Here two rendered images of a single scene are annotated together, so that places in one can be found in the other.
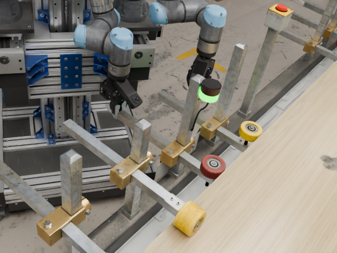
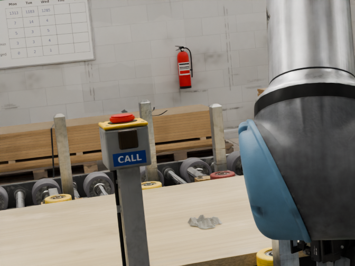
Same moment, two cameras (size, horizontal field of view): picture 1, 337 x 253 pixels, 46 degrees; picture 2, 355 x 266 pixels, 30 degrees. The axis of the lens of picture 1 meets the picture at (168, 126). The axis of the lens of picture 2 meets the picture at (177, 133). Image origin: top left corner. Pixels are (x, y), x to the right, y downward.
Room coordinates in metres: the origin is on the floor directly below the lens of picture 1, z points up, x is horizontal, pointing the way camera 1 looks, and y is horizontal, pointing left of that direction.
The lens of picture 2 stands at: (2.13, 0.49, 1.34)
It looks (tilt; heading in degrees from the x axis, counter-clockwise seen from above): 8 degrees down; 226
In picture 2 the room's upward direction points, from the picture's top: 5 degrees counter-clockwise
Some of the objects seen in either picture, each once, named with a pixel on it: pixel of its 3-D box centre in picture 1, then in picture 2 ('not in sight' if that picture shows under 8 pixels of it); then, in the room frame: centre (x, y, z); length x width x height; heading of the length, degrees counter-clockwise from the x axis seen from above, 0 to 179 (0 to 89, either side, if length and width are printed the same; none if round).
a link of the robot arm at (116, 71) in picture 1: (118, 67); not in sight; (1.13, 0.21, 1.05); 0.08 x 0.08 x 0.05
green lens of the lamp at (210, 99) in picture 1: (209, 93); not in sight; (1.00, -0.10, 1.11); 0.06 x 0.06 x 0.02
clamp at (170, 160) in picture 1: (178, 149); not in sight; (1.00, -0.05, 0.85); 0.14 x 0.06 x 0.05; 149
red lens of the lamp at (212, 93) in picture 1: (210, 87); not in sight; (1.00, -0.10, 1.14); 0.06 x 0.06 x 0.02
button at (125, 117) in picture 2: (281, 8); (122, 120); (1.46, -0.32, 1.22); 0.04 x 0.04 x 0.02
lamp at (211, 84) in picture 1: (203, 111); not in sight; (1.00, -0.10, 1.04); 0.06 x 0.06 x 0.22; 59
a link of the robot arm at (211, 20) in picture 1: (212, 23); not in sight; (1.27, -0.08, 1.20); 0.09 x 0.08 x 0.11; 33
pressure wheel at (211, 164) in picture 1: (210, 173); not in sight; (0.91, -0.17, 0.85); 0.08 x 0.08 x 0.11
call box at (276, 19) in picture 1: (278, 18); (124, 145); (1.46, -0.32, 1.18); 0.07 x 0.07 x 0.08; 59
